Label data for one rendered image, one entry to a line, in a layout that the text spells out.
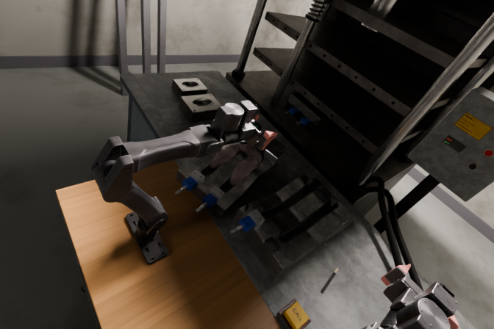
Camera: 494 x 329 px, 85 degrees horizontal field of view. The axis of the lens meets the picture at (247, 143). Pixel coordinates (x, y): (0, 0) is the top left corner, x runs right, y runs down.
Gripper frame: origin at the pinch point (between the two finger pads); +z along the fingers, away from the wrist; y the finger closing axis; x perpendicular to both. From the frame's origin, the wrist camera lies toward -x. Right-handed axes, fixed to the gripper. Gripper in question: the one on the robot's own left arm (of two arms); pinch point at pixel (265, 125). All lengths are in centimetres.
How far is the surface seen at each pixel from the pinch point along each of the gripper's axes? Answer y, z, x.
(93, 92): 203, 1, 120
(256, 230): -20.2, -6.6, 31.1
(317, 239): -34.5, 13.6, 31.3
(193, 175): 11.6, -14.5, 32.0
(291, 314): -47, -11, 37
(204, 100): 60, 21, 34
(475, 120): -40, 79, -18
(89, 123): 158, -15, 120
